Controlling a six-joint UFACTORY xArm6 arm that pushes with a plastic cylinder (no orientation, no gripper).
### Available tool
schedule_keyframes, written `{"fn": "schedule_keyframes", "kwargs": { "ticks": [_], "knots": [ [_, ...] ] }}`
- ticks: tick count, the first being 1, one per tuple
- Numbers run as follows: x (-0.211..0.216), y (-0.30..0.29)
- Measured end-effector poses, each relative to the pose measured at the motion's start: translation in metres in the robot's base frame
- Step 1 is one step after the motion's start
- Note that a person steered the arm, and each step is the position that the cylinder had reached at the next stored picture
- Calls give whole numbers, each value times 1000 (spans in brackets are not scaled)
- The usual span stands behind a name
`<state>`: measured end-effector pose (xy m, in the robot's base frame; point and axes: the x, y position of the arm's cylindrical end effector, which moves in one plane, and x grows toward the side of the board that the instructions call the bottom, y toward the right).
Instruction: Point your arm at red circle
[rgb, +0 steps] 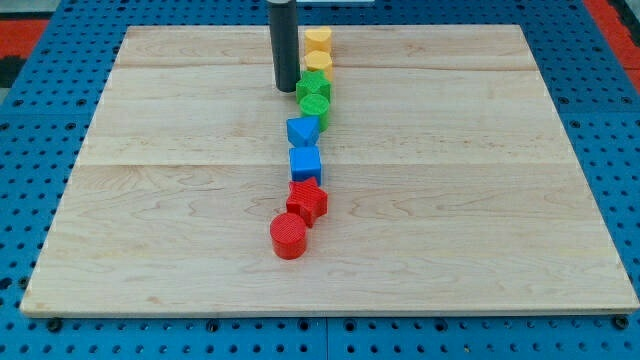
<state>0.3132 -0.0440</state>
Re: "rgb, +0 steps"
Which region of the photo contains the blue triangle block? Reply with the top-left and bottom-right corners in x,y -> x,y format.
286,116 -> 320,147

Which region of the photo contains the blue cube block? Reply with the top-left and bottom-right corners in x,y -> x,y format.
289,146 -> 322,185

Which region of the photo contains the red cylinder block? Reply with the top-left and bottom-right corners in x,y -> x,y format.
270,213 -> 307,260

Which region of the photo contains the green cylinder block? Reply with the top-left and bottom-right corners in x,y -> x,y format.
299,94 -> 330,132

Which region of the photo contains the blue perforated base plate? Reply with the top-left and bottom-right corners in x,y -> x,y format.
1,0 -> 639,359

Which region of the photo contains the red star block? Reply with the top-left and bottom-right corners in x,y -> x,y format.
286,177 -> 328,228

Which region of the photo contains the yellow heart block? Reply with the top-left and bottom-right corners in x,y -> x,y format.
304,26 -> 333,54

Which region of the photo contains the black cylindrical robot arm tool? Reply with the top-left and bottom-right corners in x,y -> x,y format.
266,0 -> 300,93

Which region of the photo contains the yellow hexagon block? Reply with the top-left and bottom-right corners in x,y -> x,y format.
304,50 -> 333,81

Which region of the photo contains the light wooden board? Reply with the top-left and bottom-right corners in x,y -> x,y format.
20,25 -> 639,318

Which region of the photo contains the green star block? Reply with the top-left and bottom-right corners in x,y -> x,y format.
296,70 -> 332,103

